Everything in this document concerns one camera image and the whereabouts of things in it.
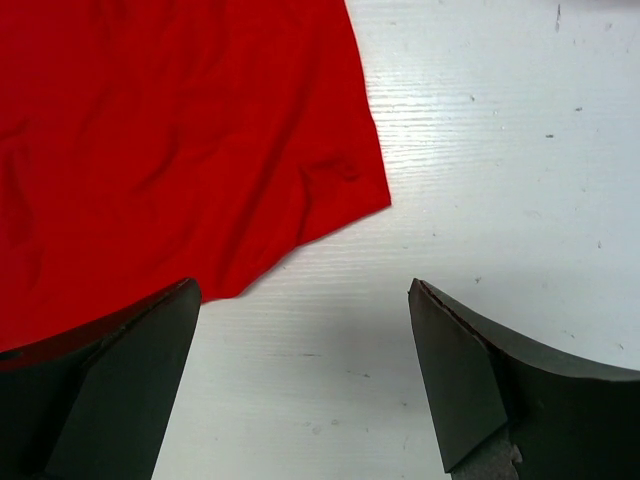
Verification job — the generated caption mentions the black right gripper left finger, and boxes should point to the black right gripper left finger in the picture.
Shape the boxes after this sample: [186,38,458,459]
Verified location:
[1,278,201,480]

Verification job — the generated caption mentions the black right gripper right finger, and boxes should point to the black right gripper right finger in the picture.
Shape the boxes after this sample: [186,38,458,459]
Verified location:
[408,279,639,479]

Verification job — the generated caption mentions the red t shirt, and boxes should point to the red t shirt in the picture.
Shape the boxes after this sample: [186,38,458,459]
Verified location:
[1,1,391,350]

